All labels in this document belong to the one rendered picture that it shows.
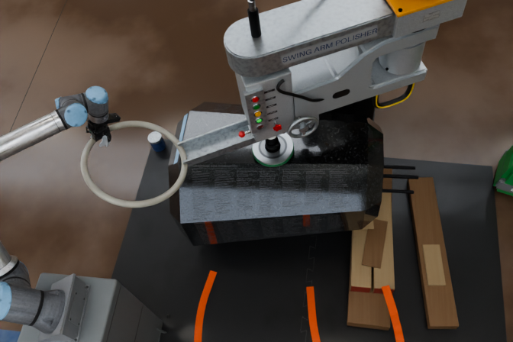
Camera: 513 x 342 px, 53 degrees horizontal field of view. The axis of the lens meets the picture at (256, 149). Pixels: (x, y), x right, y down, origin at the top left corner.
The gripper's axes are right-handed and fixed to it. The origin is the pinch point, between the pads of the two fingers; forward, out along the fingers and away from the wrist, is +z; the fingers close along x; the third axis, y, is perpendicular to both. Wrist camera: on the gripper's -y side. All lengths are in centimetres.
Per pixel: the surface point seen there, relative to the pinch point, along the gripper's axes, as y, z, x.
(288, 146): -66, -5, 65
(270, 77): -39, -67, 57
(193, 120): -51, 12, 12
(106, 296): 42, 31, 53
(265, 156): -54, -1, 60
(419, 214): -132, 48, 138
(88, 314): 53, 34, 53
